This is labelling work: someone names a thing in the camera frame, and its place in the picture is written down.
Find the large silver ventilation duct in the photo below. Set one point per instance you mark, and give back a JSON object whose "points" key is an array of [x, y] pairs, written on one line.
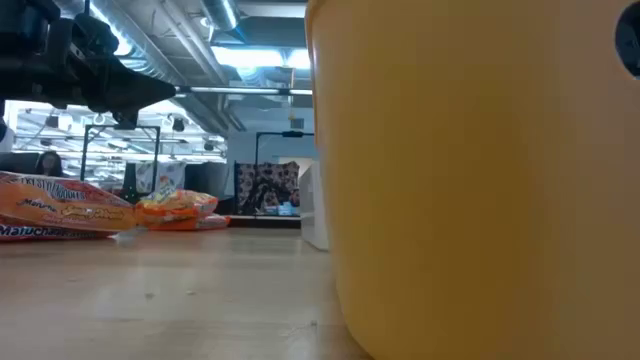
{"points": [[150, 45]]}

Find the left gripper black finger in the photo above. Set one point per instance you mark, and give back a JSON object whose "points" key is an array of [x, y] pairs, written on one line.
{"points": [[130, 90]]}

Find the white plastic bin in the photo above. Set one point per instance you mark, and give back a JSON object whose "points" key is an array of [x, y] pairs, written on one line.
{"points": [[315, 210]]}

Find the yellow plastic bin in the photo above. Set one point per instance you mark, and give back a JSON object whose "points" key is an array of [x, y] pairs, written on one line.
{"points": [[475, 200]]}

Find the white printed cloth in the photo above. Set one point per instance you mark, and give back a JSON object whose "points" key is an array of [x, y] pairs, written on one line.
{"points": [[170, 175]]}

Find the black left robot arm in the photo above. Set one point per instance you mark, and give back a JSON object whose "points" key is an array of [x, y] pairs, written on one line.
{"points": [[25, 22]]}

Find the person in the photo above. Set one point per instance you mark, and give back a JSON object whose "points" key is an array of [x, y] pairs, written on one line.
{"points": [[50, 164]]}

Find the black hanging camera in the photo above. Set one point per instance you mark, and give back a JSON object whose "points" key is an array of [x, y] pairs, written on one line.
{"points": [[178, 125], [52, 121]]}

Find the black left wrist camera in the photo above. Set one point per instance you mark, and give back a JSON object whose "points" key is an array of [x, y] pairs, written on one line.
{"points": [[97, 32]]}

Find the small silver ventilation duct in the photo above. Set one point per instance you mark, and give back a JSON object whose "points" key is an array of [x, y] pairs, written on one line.
{"points": [[220, 12]]}

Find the dark grey partition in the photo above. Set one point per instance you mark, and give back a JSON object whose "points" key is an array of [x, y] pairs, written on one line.
{"points": [[205, 180]]}

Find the long ceiling tube light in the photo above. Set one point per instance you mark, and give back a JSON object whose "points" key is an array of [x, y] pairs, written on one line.
{"points": [[240, 90]]}

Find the black metal frame stand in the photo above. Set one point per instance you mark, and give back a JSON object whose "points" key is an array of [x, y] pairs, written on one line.
{"points": [[292, 134], [150, 127]]}

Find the black computer monitor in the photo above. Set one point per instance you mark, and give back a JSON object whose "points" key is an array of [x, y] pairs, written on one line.
{"points": [[17, 162]]}

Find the bright ceiling light panel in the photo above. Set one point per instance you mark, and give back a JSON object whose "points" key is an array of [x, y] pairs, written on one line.
{"points": [[250, 56]]}

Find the black aluminium table frame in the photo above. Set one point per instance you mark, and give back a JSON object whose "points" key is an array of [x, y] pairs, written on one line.
{"points": [[265, 221]]}

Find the blue packaged goods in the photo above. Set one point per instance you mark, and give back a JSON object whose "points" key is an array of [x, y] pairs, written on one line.
{"points": [[280, 209]]}

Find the red spicy noodle pack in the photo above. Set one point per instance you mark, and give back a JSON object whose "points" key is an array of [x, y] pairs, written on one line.
{"points": [[65, 210]]}

